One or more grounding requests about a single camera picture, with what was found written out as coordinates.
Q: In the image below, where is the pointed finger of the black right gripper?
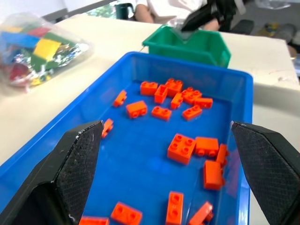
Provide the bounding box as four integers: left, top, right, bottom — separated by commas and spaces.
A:
181, 2, 220, 32

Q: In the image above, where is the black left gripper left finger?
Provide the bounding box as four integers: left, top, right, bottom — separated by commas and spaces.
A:
0, 120, 104, 225

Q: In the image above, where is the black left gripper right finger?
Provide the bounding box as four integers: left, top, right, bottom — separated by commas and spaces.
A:
230, 120, 300, 225

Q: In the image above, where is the green plastic bin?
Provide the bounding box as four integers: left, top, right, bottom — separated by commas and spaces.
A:
142, 24, 232, 68

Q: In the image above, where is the blue plastic bin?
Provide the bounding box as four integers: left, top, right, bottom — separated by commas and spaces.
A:
0, 51, 254, 225

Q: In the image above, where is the black rounded floor object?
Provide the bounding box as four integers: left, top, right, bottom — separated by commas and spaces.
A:
231, 19, 255, 36

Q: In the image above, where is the person in white shirt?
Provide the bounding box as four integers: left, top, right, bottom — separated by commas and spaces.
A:
134, 0, 220, 31

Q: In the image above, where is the grey rounded floor object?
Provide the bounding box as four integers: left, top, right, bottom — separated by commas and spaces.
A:
278, 23, 297, 42

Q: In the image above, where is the dark green mug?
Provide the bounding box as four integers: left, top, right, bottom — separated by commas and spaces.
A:
114, 3, 135, 20

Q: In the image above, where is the orange four-stud square brick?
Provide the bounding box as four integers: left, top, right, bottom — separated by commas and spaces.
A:
167, 133, 197, 165

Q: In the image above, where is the clear bag of coloured bricks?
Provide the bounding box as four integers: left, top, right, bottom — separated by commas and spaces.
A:
0, 12, 94, 92

